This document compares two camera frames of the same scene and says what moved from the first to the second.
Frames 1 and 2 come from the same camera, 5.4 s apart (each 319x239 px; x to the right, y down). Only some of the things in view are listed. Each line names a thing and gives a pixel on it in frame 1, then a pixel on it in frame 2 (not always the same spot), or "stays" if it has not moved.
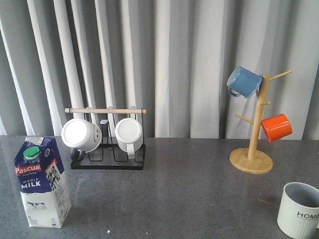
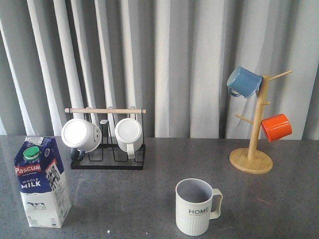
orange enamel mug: [276, 126] stays
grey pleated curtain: [172, 58] stays
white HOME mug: [298, 215] -> [196, 203]
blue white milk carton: [44, 189] stays
